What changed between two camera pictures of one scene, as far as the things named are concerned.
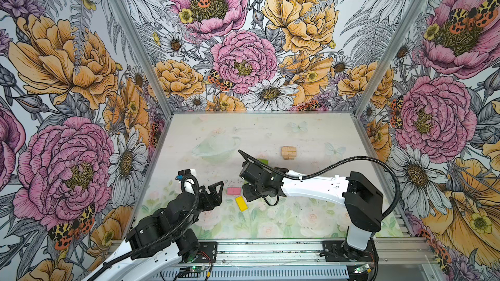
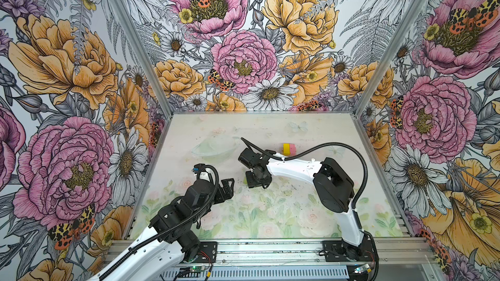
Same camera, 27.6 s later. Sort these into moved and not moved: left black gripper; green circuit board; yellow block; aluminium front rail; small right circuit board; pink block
Moved: left black gripper; pink block; yellow block
Not moved: small right circuit board; green circuit board; aluminium front rail
